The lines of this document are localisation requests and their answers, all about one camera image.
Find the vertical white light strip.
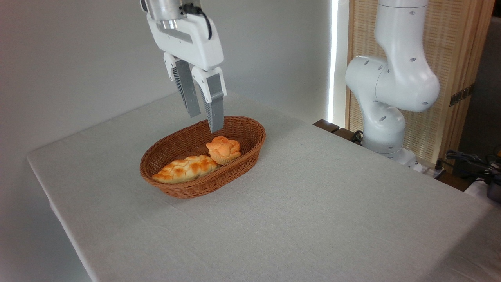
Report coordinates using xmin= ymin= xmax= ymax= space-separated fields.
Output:
xmin=328 ymin=0 xmax=339 ymax=123

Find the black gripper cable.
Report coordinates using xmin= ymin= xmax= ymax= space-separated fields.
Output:
xmin=182 ymin=3 xmax=213 ymax=40

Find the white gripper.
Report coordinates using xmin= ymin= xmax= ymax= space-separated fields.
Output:
xmin=147 ymin=11 xmax=228 ymax=134

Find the brown wicker basket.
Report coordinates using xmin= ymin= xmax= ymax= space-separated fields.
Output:
xmin=140 ymin=116 xmax=267 ymax=199

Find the long braided bread loaf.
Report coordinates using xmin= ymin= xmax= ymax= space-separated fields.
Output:
xmin=152 ymin=155 xmax=220 ymax=185

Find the black cable bundle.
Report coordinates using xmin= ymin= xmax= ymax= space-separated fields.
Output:
xmin=445 ymin=147 xmax=501 ymax=184

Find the black metal screen hinge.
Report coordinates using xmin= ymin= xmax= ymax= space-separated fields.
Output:
xmin=449 ymin=84 xmax=475 ymax=107

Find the round knotted bread roll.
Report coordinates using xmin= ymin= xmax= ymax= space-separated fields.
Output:
xmin=206 ymin=136 xmax=242 ymax=165

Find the dark wooden block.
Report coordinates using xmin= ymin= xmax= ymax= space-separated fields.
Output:
xmin=333 ymin=128 xmax=362 ymax=145
xmin=313 ymin=119 xmax=340 ymax=134

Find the white tablecloth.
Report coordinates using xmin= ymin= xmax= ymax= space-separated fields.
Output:
xmin=27 ymin=91 xmax=501 ymax=282

